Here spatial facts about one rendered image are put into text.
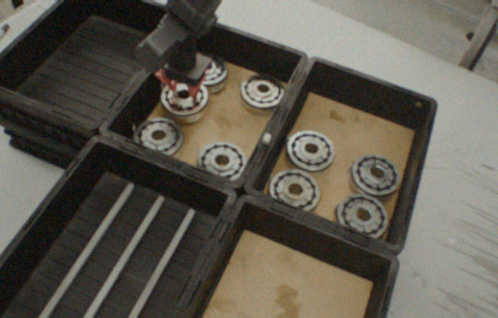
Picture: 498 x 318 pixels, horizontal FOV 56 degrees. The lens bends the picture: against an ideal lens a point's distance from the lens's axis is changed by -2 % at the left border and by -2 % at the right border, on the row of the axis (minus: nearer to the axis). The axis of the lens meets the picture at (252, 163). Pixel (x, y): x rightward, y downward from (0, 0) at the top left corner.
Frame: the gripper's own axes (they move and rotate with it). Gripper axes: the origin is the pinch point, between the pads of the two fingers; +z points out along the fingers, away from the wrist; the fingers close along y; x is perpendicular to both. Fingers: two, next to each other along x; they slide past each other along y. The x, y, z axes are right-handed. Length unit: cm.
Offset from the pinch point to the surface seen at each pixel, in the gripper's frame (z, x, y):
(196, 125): 6.1, -2.8, 4.2
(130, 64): 5.9, 6.5, -18.7
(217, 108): 6.2, 4.0, 5.9
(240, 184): -4.0, -18.0, 21.4
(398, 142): 7.2, 14.4, 46.4
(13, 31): 18, 12, -64
